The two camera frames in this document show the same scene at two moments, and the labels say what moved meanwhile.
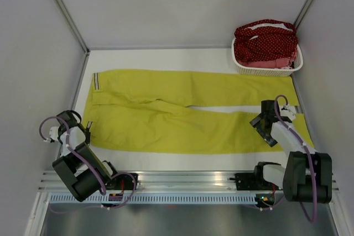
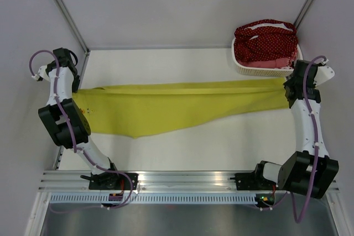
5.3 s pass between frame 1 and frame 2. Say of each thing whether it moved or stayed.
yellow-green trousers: moved
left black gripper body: moved
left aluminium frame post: stayed
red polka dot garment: stayed
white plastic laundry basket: stayed
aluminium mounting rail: stayed
